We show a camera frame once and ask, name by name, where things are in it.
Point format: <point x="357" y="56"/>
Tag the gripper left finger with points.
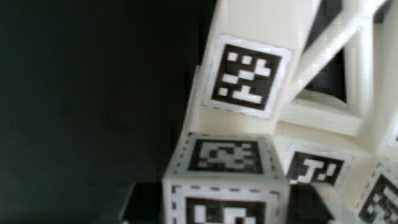
<point x="133" y="206"/>

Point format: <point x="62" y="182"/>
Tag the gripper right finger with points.
<point x="317" y="207"/>

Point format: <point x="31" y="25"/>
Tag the white chair leg tagged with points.
<point x="225" y="184"/>

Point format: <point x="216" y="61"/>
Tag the white chair back part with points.
<point x="298" y="83"/>

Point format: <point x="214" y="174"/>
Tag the white chair leg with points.
<point x="378" y="206"/>

